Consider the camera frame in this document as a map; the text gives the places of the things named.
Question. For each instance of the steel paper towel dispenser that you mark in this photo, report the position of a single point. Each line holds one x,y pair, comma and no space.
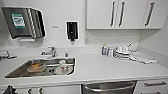
25,21

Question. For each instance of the stainless steel dishwasher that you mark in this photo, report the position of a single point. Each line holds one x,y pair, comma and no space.
110,83

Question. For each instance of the stack of white dishes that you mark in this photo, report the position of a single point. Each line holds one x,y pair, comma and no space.
122,52

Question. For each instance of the blue dish soap bottle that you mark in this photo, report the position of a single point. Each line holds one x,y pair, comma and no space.
104,50

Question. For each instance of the black soap dispenser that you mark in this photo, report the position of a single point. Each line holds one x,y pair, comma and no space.
72,30

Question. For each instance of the orange bowl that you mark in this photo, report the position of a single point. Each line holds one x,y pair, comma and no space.
36,66

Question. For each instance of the chrome sink faucet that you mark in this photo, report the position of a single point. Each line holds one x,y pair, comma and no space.
50,52

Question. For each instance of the stainless steel sink basin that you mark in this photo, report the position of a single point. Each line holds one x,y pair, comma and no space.
20,71

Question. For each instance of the small sink sprayer nozzle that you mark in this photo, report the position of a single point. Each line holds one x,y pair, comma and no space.
66,53

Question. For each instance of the dark metal utensil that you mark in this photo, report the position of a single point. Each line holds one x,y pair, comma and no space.
6,55

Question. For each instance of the white sink base cabinet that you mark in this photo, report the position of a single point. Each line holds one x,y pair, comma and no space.
60,90

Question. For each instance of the small clear jar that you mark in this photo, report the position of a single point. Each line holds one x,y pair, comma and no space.
110,52

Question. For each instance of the white wall outlet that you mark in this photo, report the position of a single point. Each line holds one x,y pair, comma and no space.
86,40

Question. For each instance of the white drawer cabinet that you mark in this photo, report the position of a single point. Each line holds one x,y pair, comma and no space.
153,89

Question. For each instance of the white bottle in sink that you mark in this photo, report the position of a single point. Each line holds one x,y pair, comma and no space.
62,67

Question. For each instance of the small wall label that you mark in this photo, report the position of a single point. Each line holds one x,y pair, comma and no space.
55,27

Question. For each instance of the white wall cabinet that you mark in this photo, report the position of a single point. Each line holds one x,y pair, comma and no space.
126,13

